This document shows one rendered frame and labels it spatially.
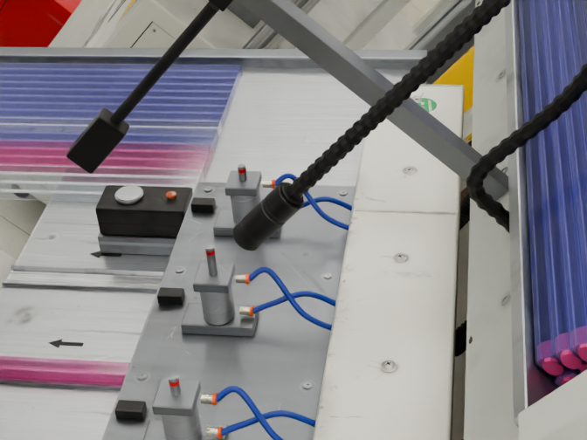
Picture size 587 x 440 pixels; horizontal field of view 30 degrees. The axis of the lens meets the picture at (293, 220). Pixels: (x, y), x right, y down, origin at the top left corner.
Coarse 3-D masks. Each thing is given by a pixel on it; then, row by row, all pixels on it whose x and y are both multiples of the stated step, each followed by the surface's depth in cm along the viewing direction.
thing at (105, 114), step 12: (96, 120) 73; (108, 120) 73; (84, 132) 74; (96, 132) 73; (108, 132) 73; (120, 132) 73; (84, 144) 74; (96, 144) 74; (108, 144) 74; (72, 156) 75; (84, 156) 75; (96, 156) 75; (84, 168) 75
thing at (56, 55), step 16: (0, 48) 122; (16, 48) 122; (32, 48) 122; (48, 48) 121; (64, 48) 121; (80, 48) 121; (96, 48) 121; (112, 48) 120; (128, 48) 120; (144, 48) 120; (160, 48) 120; (192, 48) 119; (144, 64) 119; (176, 64) 118; (192, 64) 118; (208, 64) 118; (224, 64) 118; (240, 64) 117; (256, 64) 117; (272, 64) 117; (288, 64) 116; (304, 64) 116; (384, 64) 115; (400, 64) 114; (416, 64) 114
